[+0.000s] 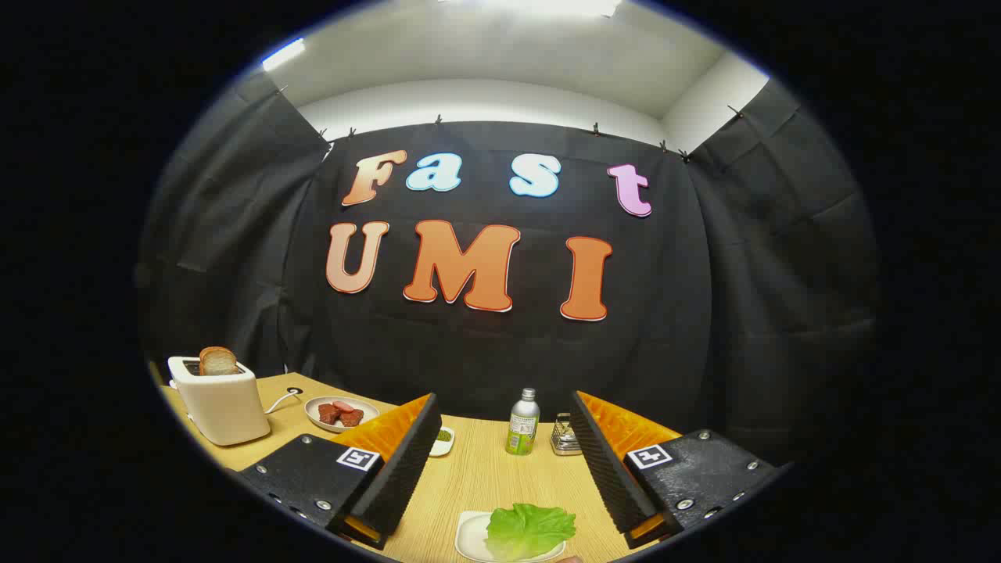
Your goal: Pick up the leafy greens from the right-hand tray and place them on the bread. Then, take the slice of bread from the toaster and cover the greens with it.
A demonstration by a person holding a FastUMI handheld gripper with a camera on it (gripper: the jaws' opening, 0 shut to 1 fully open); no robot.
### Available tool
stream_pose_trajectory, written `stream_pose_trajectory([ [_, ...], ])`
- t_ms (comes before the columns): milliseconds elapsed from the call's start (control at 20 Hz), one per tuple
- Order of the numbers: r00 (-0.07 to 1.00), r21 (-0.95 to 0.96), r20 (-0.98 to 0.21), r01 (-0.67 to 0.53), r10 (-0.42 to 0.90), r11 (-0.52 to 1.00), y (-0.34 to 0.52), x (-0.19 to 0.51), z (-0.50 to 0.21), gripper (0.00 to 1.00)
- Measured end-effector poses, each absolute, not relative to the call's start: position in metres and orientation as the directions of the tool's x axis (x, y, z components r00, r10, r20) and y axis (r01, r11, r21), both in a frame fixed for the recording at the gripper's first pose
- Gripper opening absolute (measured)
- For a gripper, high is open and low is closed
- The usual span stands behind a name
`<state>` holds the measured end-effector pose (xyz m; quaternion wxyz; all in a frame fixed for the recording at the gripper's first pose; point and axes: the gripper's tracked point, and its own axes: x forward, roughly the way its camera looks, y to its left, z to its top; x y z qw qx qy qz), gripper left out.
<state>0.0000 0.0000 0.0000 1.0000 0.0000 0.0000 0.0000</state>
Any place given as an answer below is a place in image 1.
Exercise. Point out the ceiling light panel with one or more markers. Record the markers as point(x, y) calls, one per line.
point(539, 5)
point(283, 53)

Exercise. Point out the silver green drink bottle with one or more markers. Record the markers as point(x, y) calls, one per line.
point(522, 426)

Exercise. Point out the toasted bread slice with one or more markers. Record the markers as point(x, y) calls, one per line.
point(217, 362)

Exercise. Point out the green lettuce leaf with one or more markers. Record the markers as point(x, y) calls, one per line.
point(528, 528)

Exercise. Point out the white square plate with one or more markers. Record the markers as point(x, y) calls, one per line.
point(469, 536)

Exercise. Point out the round beige plate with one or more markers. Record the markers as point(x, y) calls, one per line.
point(317, 418)

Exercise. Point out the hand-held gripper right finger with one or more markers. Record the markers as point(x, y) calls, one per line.
point(606, 469)

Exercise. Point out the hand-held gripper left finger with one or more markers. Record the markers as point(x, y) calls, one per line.
point(407, 469)

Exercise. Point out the white divided dish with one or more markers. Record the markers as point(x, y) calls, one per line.
point(443, 447)

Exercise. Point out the black backdrop cloth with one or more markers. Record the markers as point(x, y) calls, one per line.
point(469, 352)

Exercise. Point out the brown meat piece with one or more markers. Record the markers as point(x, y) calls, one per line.
point(352, 418)
point(328, 414)

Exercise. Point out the white toaster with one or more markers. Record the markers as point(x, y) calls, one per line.
point(227, 407)

